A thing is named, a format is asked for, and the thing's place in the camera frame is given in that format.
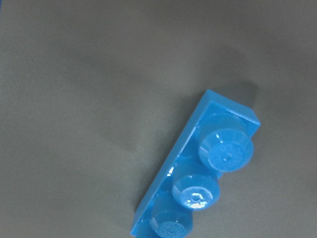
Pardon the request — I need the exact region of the long blue four-stud block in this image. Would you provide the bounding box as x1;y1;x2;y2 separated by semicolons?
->
130;90;261;238

